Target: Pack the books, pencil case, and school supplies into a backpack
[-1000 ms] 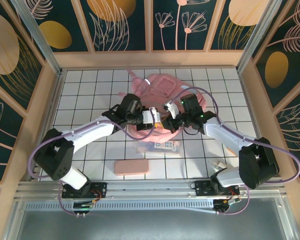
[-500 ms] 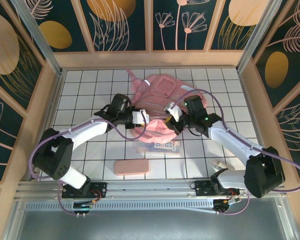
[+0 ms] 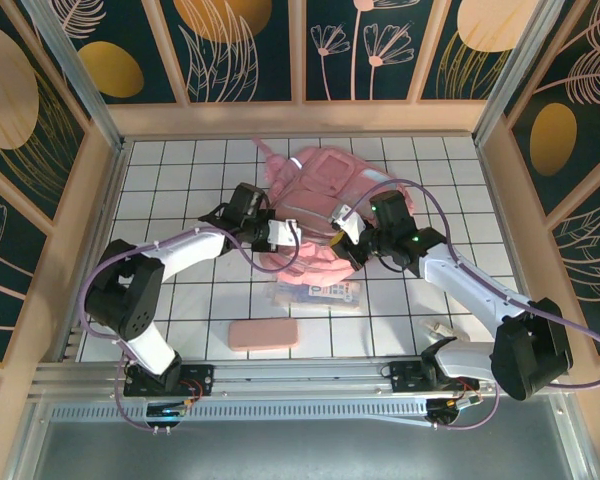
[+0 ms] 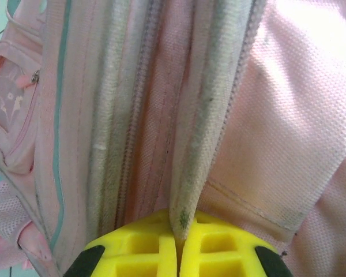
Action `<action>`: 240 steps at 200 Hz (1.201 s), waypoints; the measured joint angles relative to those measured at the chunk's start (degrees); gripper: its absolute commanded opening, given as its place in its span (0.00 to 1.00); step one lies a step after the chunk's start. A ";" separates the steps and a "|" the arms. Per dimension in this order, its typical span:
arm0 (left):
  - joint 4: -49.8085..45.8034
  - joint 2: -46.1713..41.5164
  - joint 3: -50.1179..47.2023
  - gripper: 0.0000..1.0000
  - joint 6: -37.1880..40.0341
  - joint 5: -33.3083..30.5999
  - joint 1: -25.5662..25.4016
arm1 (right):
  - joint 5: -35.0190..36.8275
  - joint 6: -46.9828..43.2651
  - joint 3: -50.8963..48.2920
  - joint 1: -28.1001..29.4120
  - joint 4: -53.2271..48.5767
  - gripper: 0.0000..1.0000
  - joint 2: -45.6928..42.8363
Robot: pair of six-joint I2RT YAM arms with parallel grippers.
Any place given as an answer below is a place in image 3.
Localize clear plastic supplies pack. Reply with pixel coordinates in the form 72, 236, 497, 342
267, 280, 364, 314

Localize pink backpack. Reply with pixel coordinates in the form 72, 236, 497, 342
252, 138, 414, 286

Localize pink pencil case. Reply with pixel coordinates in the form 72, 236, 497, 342
228, 318, 300, 354

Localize small beige object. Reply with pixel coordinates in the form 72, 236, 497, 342
418, 317, 457, 340

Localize grey metal panel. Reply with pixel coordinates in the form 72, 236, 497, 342
7, 393, 600, 480

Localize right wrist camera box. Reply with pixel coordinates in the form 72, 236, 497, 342
329, 203, 364, 242

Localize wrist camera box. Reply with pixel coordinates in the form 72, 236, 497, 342
269, 217, 302, 247
329, 203, 364, 242

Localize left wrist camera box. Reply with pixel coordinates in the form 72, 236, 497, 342
269, 217, 302, 247

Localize aluminium mounting rail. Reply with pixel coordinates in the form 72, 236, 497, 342
29, 355, 574, 401

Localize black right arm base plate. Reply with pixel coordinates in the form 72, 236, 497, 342
388, 357, 481, 394

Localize slotted grey cable duct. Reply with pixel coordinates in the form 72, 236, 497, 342
49, 403, 431, 421

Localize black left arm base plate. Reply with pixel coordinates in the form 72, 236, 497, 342
123, 363, 216, 398

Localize aluminium frame post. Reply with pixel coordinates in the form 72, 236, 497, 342
22, 0, 127, 152
472, 0, 567, 147

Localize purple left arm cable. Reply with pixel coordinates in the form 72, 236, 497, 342
82, 222, 302, 434

